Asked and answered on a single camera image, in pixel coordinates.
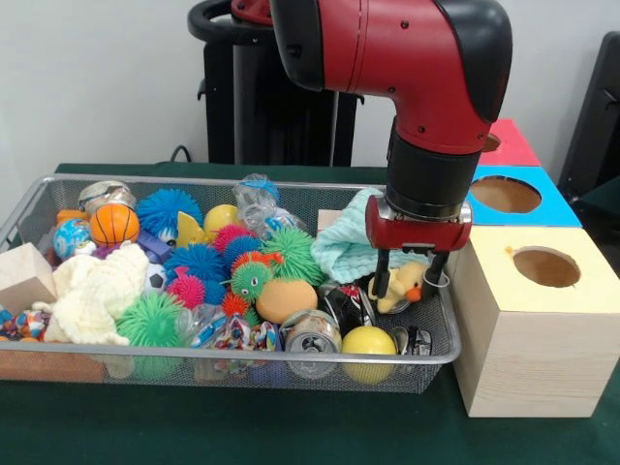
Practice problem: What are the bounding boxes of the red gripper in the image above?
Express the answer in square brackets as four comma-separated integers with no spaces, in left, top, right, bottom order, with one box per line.
[364,194,474,302]

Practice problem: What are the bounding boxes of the yellow rubber duck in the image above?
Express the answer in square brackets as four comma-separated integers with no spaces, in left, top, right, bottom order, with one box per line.
[376,259,433,314]

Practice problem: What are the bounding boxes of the clear mesh bin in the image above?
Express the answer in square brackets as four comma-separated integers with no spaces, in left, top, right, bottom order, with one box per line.
[0,172,462,394]

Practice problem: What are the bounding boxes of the wooden box with three holes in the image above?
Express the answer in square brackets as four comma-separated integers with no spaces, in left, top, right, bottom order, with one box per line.
[446,117,620,419]

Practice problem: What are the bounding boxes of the mint green cloth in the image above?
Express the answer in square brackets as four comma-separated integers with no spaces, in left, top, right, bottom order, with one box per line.
[311,188,429,285]

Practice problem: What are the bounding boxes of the yellow ball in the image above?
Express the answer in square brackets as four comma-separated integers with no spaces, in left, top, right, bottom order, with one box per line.
[341,326,398,385]

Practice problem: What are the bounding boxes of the silver soda can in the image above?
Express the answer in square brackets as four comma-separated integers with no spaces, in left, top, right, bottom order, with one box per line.
[282,310,344,379]

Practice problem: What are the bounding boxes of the orange foam disc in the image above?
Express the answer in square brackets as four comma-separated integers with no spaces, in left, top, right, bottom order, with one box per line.
[255,279,319,326]

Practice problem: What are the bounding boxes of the dark green table cloth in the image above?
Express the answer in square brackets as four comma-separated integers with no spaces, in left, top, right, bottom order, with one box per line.
[0,163,620,465]

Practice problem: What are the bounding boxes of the blue spiky ball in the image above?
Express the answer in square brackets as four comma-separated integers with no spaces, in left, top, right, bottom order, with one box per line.
[136,187,204,239]

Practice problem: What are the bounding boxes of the green spiky ball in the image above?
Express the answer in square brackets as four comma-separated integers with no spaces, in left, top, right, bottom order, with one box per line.
[116,293,187,350]

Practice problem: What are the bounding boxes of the orange toy basketball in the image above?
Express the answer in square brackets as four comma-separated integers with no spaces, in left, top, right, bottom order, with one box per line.
[89,202,140,247]

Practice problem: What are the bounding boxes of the cream knitted cloth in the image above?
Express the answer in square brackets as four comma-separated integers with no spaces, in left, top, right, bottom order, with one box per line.
[32,240,151,347]

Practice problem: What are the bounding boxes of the plain wooden block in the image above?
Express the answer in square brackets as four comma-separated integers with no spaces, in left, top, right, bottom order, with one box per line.
[0,242,57,314]

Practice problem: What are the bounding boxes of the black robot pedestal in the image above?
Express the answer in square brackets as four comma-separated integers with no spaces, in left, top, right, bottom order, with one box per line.
[189,0,357,166]

